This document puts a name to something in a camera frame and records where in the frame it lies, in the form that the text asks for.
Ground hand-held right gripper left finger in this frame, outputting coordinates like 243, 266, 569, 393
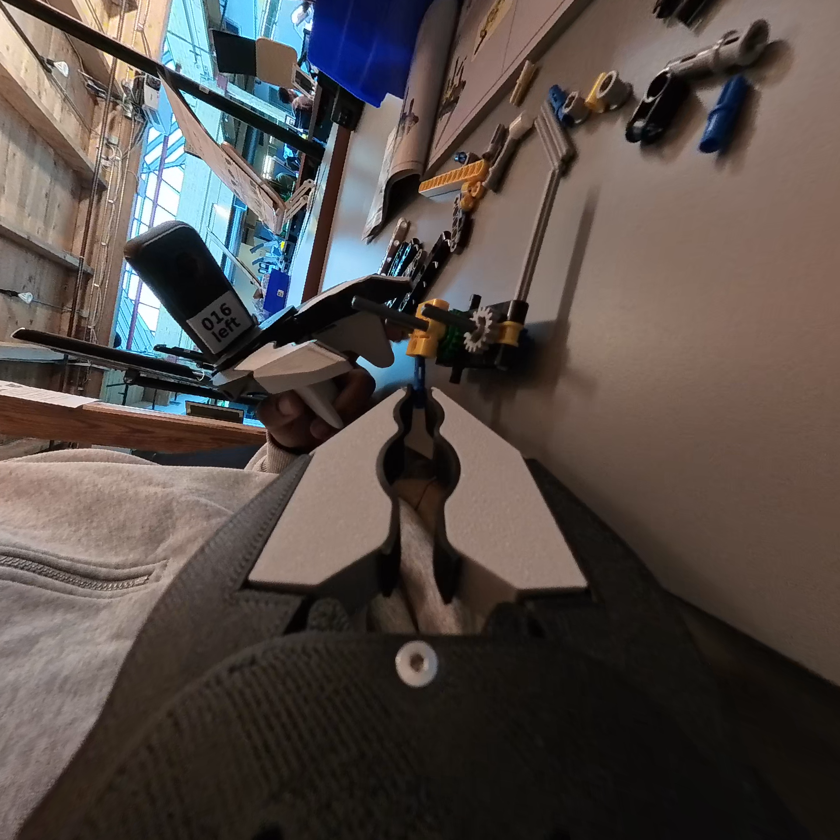
247, 387, 412, 597

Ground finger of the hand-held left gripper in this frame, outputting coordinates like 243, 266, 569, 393
297, 276, 422, 370
223, 340, 361, 400

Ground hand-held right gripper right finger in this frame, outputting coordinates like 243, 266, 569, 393
428, 386, 589, 603

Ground lego gear assembly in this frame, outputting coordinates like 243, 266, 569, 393
351, 295, 529, 385

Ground long black lego beam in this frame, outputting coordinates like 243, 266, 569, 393
416, 230, 455, 299

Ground thin grey lego liftarm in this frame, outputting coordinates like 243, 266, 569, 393
448, 193, 475, 255

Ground long yellow lego beam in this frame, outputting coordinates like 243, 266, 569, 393
419, 161, 492, 199

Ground long grey lego axle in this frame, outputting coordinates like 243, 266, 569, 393
515, 167, 562, 304

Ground grey lego pin connector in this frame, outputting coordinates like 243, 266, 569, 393
484, 125, 514, 193

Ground lego instruction booklet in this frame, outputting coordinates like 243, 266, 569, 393
363, 0, 595, 240

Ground black lego connector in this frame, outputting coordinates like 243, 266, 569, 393
625, 72, 690, 144

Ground long grey lego connector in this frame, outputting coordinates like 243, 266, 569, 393
666, 18, 770, 74

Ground person's left hand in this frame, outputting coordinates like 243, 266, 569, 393
258, 367, 379, 455

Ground cardboard sheet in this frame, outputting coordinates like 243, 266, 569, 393
161, 69, 290, 231

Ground black metal beam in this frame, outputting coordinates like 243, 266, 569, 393
0, 0, 327, 160

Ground white paper sheet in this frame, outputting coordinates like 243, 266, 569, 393
0, 379, 86, 411

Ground grey hoodie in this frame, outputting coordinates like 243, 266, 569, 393
0, 448, 309, 840

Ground blue plastic bin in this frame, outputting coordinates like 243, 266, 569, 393
307, 0, 434, 108

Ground black metal frame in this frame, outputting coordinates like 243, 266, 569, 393
13, 328, 217, 401

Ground wooden post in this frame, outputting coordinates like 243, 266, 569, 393
0, 381, 266, 455

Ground white wall device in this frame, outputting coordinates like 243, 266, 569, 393
130, 72, 161, 122

